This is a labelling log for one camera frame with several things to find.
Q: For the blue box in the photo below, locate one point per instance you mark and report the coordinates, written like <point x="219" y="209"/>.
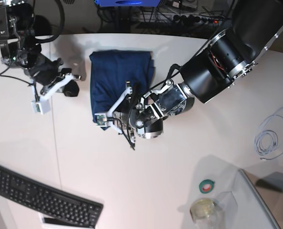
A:
<point x="114" y="3"/>

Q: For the green electrical tape roll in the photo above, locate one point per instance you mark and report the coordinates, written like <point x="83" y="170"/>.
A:
<point x="206" y="186"/>

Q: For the glass panel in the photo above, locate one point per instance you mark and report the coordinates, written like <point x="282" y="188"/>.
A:
<point x="268" y="182"/>

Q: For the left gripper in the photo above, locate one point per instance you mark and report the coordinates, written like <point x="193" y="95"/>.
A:
<point x="128" y="110"/>

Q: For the black power strip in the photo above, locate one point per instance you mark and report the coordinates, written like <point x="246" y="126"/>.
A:
<point x="194" y="19"/>

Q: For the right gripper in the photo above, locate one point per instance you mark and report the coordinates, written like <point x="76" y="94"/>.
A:
<point x="44" y="71"/>

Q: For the clear glass jar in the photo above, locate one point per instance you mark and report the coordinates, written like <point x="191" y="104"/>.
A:
<point x="204" y="214"/>

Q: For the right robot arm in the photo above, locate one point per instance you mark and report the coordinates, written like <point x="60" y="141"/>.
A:
<point x="20" y="48"/>

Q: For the dark blue t-shirt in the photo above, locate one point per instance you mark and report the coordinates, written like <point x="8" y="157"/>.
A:
<point x="111" y="69"/>

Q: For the black computer keyboard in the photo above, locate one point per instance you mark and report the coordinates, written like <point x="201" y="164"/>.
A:
<point x="60" y="207"/>

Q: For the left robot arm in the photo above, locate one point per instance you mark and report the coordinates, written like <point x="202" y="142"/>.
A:
<point x="230" y="53"/>

